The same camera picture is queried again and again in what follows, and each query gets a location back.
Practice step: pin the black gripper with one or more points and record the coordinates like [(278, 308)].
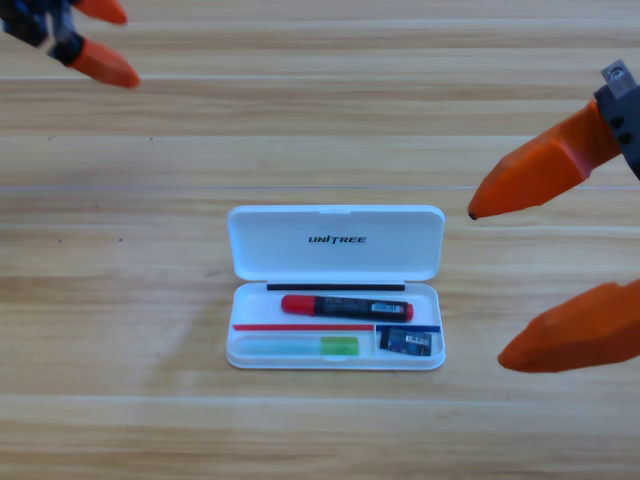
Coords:
[(625, 110), (30, 20)]

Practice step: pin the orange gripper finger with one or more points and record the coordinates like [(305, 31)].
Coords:
[(580, 335)]

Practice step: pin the black eraser with label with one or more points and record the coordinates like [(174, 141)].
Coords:
[(405, 342)]

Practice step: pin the white Unitree pencil case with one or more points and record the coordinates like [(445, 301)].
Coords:
[(400, 240)]

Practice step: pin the black marker with red cap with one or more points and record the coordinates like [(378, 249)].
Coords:
[(345, 307)]

